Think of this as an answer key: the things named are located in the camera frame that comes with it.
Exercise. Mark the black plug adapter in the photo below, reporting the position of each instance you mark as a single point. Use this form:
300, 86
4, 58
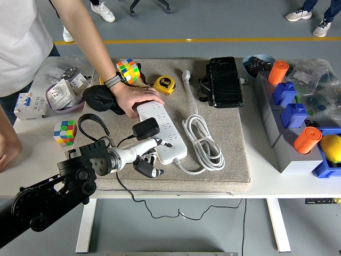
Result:
146, 128

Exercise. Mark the black table control panel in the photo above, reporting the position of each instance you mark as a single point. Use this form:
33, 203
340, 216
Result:
317, 201

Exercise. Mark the grey-brown mat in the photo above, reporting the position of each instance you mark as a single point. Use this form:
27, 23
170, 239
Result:
186, 181

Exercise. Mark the yellow tape measure black label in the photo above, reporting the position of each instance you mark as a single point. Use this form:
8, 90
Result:
102, 80

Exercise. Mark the person's right forearm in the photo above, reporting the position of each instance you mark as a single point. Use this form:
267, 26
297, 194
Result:
4, 120

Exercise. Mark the blue plastic bin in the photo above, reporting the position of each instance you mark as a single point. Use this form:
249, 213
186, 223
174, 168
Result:
323, 168

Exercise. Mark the grey black wristband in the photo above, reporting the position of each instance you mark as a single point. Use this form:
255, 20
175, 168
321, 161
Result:
113, 81

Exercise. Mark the yellow tape measure 5m label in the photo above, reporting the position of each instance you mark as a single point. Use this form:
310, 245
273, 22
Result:
163, 84

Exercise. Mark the small colourful puzzle cube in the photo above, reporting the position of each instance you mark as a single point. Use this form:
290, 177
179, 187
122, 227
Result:
65, 132

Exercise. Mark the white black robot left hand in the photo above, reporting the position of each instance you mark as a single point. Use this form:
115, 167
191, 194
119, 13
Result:
138, 150

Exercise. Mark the white circuit breaker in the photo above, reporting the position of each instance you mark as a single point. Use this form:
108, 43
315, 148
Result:
29, 106

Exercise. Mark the light blue bowl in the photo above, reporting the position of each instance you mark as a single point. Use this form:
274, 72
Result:
263, 56

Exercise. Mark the blue plastic block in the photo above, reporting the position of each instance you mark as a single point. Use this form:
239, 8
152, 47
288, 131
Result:
294, 117
284, 94

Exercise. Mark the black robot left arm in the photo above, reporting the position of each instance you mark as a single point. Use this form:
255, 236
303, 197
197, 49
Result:
53, 192

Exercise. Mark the person's left forearm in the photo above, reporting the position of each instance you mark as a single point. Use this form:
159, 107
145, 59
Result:
90, 45

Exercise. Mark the large colourful puzzle cube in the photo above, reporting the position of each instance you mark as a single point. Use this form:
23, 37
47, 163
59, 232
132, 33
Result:
128, 70

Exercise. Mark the person's right hand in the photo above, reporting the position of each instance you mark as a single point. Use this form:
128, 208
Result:
8, 152

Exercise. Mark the white table leg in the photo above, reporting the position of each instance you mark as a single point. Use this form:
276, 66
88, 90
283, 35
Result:
279, 226
85, 226

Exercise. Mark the person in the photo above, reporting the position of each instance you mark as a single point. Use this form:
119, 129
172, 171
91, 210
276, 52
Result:
18, 40
298, 14

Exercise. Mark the purple bowl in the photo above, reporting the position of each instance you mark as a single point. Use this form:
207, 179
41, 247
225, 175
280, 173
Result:
66, 110

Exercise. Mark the black office chair base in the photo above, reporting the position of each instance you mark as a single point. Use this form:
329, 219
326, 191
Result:
168, 10

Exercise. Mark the clear plastic parts bag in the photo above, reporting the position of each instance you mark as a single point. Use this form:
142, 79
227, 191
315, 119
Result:
64, 65
327, 96
311, 66

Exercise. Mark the person's left hand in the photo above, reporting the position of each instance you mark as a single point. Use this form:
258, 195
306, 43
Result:
130, 97

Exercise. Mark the black small electronic parts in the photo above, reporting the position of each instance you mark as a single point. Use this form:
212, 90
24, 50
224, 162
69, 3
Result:
255, 64

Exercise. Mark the grey block base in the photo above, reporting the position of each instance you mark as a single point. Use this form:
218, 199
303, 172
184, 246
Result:
293, 162

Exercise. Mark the white wall socket panel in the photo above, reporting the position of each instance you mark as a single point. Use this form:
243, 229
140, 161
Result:
78, 81
60, 92

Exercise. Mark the yellow lemon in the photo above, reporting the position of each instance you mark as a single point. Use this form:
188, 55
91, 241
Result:
331, 149

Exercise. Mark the white power strip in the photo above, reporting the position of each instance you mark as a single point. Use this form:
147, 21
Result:
170, 125

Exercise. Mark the black cloth pouch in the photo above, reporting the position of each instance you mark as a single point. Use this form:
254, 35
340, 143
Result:
98, 97

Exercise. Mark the orange cylinder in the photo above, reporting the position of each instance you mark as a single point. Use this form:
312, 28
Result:
278, 73
306, 141

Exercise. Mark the black glossy phone case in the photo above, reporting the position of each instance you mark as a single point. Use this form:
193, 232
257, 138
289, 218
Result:
226, 82

